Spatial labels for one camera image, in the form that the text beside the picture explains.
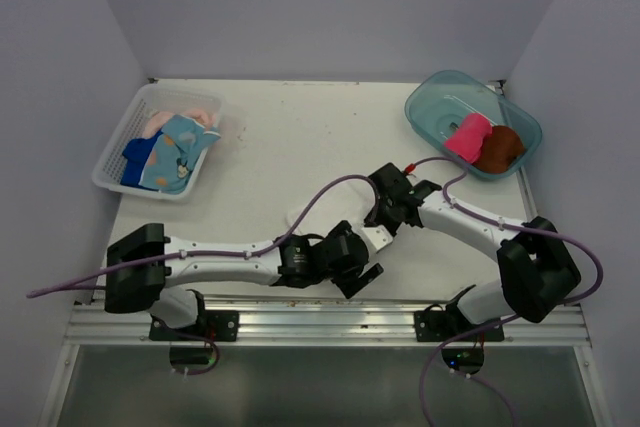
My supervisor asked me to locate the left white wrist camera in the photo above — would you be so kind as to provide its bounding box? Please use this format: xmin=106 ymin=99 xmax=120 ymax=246
xmin=358 ymin=226 xmax=393 ymax=255

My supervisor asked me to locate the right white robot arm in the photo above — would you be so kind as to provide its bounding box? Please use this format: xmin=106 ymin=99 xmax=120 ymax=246
xmin=368 ymin=163 xmax=581 ymax=340

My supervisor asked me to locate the light blue patterned cloth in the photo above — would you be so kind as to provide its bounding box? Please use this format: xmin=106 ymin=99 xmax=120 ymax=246
xmin=140 ymin=115 xmax=221 ymax=195

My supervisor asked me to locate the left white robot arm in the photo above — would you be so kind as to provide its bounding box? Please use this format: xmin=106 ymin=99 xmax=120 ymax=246
xmin=104 ymin=221 xmax=393 ymax=340

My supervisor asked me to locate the teal transparent plastic bin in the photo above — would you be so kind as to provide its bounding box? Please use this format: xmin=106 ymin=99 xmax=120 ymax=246
xmin=404 ymin=70 xmax=543 ymax=181

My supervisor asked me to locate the aluminium mounting rail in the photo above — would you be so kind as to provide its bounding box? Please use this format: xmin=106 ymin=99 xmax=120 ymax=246
xmin=64 ymin=296 xmax=591 ymax=347

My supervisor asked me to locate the brown rolled towel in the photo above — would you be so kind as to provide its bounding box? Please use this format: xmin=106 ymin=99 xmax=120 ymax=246
xmin=473 ymin=125 xmax=526 ymax=175

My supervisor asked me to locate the pink rolled towel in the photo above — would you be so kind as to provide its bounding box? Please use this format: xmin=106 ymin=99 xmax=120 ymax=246
xmin=444 ymin=113 xmax=492 ymax=164

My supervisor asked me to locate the white towel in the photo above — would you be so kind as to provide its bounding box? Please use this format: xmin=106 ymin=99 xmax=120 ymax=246
xmin=295 ymin=180 xmax=375 ymax=236

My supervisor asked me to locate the pink cloth in basket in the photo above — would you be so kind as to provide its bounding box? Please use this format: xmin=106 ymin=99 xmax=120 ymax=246
xmin=143 ymin=107 xmax=219 ymax=141

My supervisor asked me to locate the white plastic laundry basket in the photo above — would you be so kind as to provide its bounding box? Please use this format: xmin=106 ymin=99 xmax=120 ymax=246
xmin=92 ymin=83 xmax=227 ymax=202

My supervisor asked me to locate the dark blue cloth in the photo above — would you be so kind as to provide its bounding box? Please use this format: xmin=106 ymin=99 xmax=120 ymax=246
xmin=120 ymin=132 xmax=162 ymax=188

